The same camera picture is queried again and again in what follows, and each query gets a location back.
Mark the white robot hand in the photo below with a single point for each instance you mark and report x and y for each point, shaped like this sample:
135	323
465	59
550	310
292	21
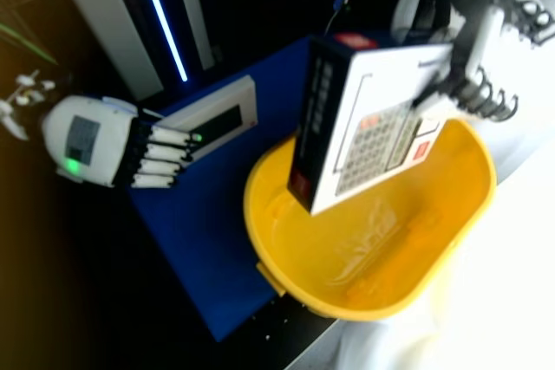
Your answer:
86	136
483	40

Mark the white device box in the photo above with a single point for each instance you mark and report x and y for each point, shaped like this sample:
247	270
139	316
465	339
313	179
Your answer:
217	105

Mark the calculator box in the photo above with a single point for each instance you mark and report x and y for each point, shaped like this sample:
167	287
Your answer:
368	127

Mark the white column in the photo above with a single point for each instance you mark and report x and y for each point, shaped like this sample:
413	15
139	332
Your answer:
108	19

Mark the blue light strip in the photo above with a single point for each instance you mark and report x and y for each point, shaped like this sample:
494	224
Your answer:
162	19

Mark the blue mat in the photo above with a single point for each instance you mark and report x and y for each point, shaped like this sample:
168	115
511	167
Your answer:
195	235

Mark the yellow plastic tub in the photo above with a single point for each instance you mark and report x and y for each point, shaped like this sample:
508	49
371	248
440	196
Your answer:
390	257

